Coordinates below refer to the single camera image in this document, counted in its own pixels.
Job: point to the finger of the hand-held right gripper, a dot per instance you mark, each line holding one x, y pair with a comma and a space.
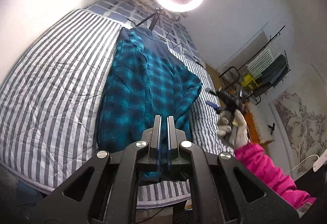
212, 104
212, 91

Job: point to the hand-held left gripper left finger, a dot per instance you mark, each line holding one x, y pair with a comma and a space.
159, 147

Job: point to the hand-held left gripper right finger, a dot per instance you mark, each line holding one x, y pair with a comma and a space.
169, 147

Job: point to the teal plaid fleece jacket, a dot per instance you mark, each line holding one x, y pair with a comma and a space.
143, 81

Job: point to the black clothes rack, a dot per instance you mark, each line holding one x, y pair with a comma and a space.
224, 70

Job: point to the person's right hand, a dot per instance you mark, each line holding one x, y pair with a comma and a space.
241, 132

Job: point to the yellow crate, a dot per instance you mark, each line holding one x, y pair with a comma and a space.
249, 82

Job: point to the orange bench with white cover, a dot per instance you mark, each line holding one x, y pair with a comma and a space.
258, 122

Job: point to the small black phone tripod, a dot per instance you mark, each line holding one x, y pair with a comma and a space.
271, 127

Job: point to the dark hanging coat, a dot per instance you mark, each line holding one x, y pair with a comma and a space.
274, 70

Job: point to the striped white towel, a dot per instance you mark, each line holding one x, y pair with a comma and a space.
263, 58

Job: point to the white plastic device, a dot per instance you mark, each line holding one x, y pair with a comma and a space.
320, 161

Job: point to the blue checked bedsheet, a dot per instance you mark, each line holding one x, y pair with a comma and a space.
122, 7

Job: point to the grey white striped quilt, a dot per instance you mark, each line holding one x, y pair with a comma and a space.
51, 86

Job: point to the landscape wall poster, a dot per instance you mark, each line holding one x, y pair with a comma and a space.
299, 124

